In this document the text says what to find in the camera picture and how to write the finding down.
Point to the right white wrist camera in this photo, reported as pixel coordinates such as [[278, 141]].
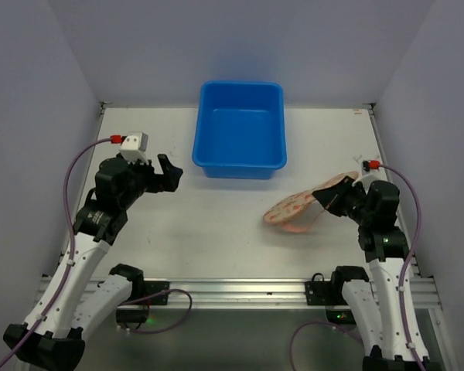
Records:
[[369, 173]]

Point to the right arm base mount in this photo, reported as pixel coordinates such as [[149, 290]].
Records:
[[328, 294]]

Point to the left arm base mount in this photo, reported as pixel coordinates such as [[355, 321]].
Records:
[[136, 315]]

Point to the aluminium mounting rail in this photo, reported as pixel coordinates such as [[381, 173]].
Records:
[[259, 294]]

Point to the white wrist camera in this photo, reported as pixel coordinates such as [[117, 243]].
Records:
[[133, 148], [369, 173]]

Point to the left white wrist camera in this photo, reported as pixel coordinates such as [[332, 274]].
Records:
[[133, 148]]

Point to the blue plastic bin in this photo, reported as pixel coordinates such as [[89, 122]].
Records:
[[240, 130]]

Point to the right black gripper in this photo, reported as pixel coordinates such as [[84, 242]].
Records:
[[342, 202]]

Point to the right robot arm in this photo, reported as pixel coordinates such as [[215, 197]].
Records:
[[379, 296]]

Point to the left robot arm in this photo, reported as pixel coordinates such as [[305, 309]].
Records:
[[55, 333]]

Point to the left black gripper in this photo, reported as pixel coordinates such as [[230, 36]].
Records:
[[155, 179]]

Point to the floral mesh laundry bag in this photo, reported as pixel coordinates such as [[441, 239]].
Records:
[[298, 213]]

